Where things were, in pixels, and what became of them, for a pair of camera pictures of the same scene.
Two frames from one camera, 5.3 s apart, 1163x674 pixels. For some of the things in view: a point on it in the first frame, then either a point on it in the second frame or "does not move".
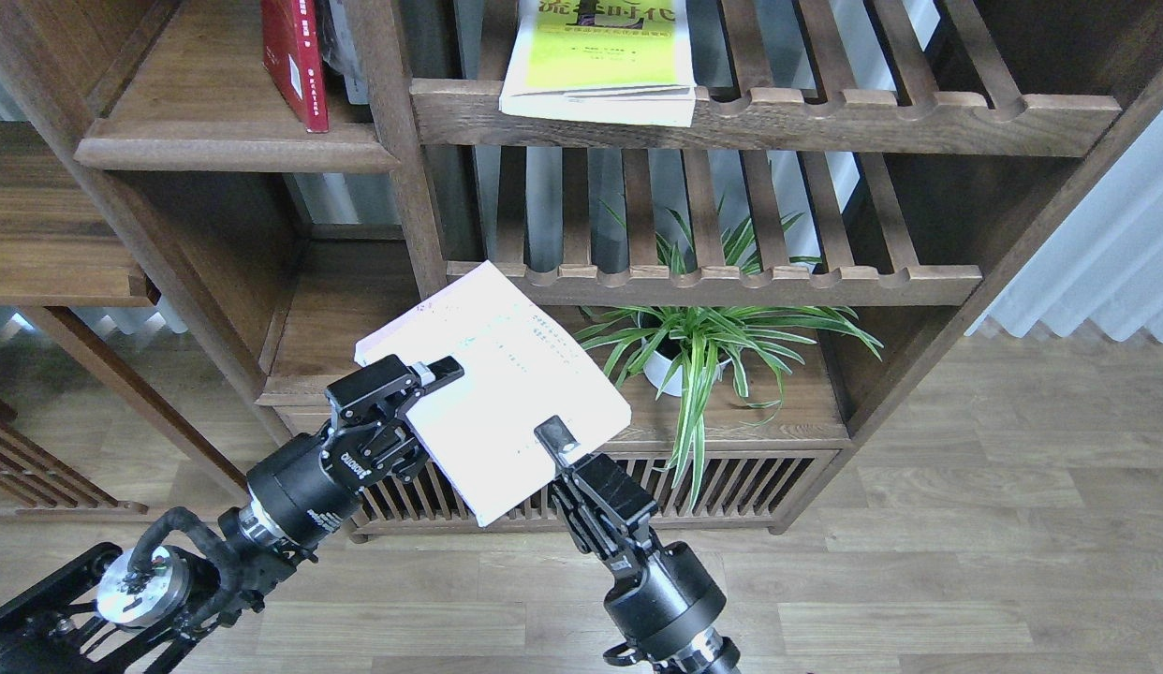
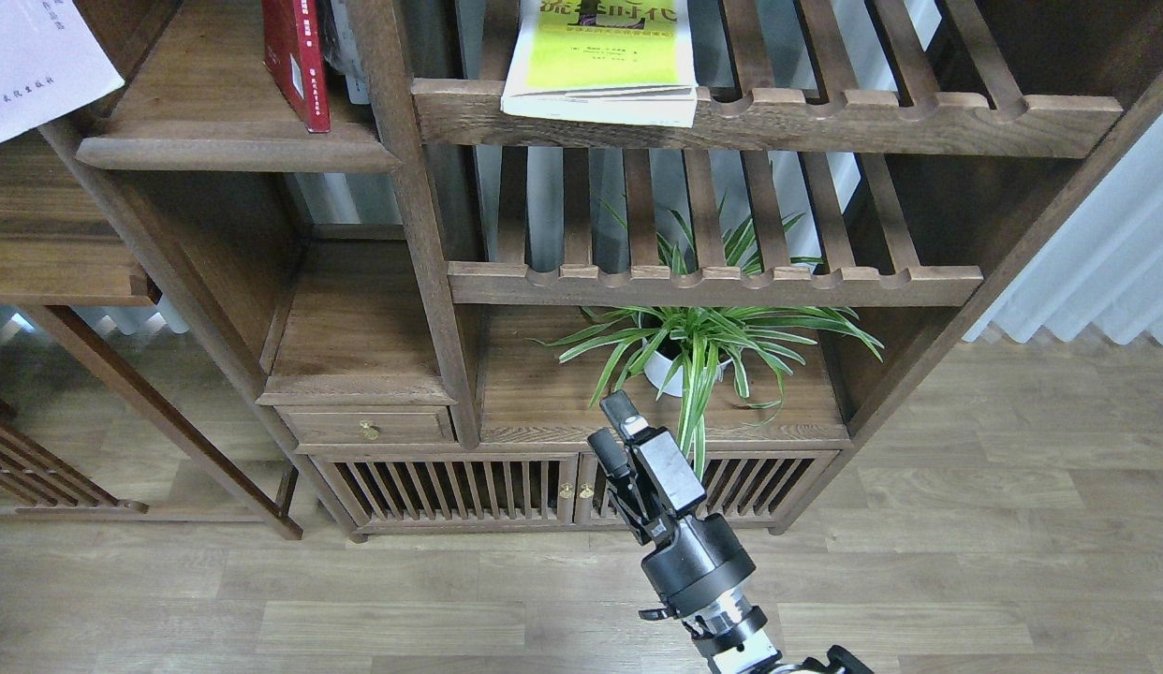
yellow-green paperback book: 620,61 does not move
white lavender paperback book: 478,430 -> 40,60
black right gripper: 665,592 -> 690,558
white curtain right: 1116,260 does not move
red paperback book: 292,57 does not move
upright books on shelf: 339,49 does not move
